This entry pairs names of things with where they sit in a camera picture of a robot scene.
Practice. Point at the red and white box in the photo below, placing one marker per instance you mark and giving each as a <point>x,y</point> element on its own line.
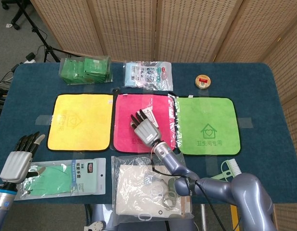
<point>151,116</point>

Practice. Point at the packaged beige curtain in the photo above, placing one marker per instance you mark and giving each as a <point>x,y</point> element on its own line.
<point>136,185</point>

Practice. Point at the grey robot torso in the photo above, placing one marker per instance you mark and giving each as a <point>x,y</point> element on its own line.
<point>100,219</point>

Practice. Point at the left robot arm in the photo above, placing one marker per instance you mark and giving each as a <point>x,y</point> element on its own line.
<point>2,207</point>

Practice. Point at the black office chair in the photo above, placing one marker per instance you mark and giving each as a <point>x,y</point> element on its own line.
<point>14,16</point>

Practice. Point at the round metal tin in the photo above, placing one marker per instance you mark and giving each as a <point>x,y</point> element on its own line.
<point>202,81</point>

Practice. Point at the pink cloth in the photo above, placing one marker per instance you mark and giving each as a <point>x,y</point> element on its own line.
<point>124,108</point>

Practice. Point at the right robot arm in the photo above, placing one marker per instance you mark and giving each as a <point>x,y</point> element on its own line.
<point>210,185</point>

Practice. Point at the green cloth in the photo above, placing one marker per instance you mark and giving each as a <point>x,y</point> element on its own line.
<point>208,113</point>

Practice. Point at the black power adapter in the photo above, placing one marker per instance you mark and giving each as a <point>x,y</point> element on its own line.
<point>30,57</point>

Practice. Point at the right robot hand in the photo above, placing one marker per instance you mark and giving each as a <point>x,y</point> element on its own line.
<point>145,131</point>

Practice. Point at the clear bag of green packets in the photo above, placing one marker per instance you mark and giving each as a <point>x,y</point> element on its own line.
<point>88,71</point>

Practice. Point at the green cleaning brush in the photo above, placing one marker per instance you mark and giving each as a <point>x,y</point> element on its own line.
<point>231,167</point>

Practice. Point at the yellow cloth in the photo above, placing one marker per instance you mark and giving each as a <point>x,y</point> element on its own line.
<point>83,120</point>

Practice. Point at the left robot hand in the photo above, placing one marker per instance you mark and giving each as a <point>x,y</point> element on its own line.
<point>17,163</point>

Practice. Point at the clear bag of items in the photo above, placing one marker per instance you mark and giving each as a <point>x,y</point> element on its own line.
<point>148,75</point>

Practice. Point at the black tripod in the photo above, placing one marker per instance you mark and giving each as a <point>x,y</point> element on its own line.
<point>46,47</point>

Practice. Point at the packaged green fleece gloves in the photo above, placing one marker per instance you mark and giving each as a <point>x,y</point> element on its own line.
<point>64,179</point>

